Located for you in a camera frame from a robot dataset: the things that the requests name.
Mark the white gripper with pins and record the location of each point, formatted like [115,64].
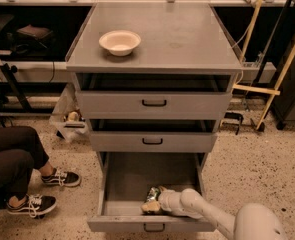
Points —
[167,201]

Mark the crushed green soda can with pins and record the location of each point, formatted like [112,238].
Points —
[153,194]

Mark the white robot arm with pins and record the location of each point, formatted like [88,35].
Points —
[253,221]

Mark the grey bottom drawer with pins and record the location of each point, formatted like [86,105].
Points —
[128,177]

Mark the grey drawer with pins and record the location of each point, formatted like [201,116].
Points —
[128,177]
[152,135]
[153,96]

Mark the grey middle drawer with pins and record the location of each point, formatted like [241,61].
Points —
[152,135]

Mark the grey top drawer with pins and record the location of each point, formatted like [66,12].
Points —
[153,96]

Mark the grey drawer cabinet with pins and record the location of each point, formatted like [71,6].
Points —
[176,38]

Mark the black white far sneaker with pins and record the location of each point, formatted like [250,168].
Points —
[62,178]

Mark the black white sneaker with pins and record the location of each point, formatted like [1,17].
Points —
[62,178]
[34,205]

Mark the black white near sneaker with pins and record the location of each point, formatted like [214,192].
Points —
[34,205]

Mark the clear plastic bin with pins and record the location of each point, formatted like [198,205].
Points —
[66,116]

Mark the seated person's dark trousers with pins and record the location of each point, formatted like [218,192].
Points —
[21,151]

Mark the white paper bowl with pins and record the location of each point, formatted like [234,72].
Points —
[120,42]

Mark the black metal stand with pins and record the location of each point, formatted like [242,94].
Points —
[9,75]

